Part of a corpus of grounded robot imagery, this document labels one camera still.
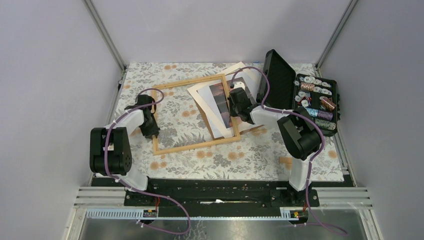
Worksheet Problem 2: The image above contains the light wooden picture frame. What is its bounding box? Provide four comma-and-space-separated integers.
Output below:
152, 74, 241, 156

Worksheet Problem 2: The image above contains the sunset landscape photo print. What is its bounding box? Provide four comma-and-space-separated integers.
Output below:
191, 73, 259, 138

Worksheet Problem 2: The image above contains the cream photo mat board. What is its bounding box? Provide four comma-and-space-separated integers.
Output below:
188, 69, 260, 139

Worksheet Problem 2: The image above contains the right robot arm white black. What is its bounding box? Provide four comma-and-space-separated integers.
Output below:
228, 87, 325, 206

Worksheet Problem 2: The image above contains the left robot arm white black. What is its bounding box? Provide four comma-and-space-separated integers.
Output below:
89, 94, 160, 206

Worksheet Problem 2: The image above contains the floral patterned table mat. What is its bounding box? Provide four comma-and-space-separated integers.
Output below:
95, 62, 345, 182

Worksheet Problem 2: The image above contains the small wooden block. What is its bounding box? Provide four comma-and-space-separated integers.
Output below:
278, 157, 293, 165

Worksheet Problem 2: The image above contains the open black chip case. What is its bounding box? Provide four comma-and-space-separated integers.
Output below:
255, 49, 340, 137

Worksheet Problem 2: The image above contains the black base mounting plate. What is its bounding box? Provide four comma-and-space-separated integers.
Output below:
124, 178, 320, 207

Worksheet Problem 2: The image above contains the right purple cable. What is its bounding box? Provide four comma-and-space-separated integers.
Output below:
229, 66, 349, 237

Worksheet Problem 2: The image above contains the brown frame backing board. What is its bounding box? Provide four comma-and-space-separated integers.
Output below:
195, 102, 262, 140

